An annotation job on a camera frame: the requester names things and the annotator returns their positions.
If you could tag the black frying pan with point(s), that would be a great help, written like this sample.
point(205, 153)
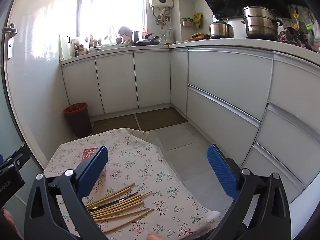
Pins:
point(148, 40)

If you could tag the person's left hand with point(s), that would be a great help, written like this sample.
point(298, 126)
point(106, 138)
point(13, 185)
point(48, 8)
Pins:
point(8, 227)

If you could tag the dark bin with red liner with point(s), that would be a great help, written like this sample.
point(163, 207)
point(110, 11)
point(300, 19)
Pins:
point(77, 117)

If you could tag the stainless steel kettle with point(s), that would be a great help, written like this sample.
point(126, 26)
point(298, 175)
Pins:
point(220, 29)

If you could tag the white kitchen base cabinets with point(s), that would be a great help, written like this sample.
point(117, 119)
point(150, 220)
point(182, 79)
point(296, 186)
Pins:
point(261, 107)

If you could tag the pink perforated utensil basket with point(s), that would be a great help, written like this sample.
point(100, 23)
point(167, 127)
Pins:
point(88, 153)

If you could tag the bamboo chopstick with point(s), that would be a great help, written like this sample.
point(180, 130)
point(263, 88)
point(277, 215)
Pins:
point(128, 222)
point(118, 210)
point(138, 212)
point(143, 195)
point(110, 196)
point(135, 199)

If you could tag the person's right hand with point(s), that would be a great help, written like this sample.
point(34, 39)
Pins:
point(153, 236)

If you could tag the silver door handle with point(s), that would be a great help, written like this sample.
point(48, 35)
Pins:
point(9, 33)

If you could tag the floral tablecloth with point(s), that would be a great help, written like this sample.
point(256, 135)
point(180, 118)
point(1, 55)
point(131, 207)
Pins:
point(132, 159)

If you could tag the stainless steel steamer pot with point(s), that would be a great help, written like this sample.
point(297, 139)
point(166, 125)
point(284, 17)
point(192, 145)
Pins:
point(261, 23)

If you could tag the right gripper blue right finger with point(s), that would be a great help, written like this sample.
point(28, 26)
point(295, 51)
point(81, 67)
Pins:
point(225, 170)

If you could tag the brown floor mat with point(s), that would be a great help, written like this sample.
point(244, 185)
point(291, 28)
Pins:
point(127, 121)
point(160, 118)

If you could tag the black chopstick gold band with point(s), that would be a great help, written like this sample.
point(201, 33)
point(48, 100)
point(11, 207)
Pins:
point(102, 206)

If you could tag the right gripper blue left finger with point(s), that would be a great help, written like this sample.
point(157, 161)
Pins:
point(89, 170)

